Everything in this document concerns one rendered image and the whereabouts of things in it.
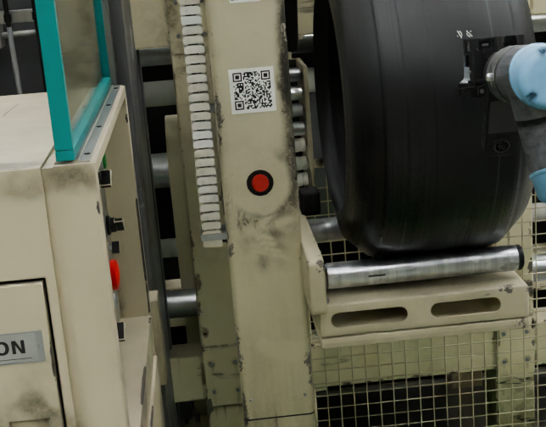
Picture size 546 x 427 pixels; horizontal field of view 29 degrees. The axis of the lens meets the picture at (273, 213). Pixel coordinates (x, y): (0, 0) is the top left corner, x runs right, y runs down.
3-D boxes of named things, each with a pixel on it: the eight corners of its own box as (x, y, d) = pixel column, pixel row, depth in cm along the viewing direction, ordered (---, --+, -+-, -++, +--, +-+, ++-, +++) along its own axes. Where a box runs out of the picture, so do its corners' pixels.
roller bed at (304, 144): (223, 215, 223) (210, 74, 215) (221, 198, 237) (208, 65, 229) (317, 207, 224) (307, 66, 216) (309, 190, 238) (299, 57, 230)
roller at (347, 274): (322, 293, 179) (320, 268, 178) (319, 285, 184) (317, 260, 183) (525, 273, 181) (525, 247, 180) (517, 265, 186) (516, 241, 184)
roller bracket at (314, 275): (311, 317, 176) (307, 261, 174) (289, 247, 215) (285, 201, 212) (331, 315, 177) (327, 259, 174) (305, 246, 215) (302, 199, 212)
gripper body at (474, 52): (512, 35, 150) (539, 32, 138) (515, 96, 151) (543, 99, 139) (459, 39, 149) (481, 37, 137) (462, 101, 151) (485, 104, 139)
